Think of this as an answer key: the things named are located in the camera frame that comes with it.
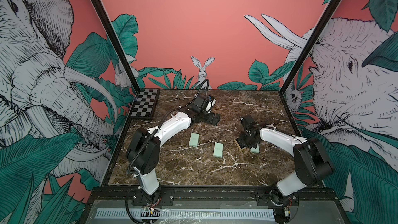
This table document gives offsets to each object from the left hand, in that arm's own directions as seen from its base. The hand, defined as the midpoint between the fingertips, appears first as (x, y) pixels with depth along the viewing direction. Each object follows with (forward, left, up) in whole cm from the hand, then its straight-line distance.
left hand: (214, 114), depth 87 cm
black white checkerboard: (+22, +48, -14) cm, 54 cm away
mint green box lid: (-16, -24, -16) cm, 33 cm away
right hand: (-11, -15, -13) cm, 22 cm away
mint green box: (-8, +12, -14) cm, 21 cm away
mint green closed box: (-16, -2, -14) cm, 21 cm away
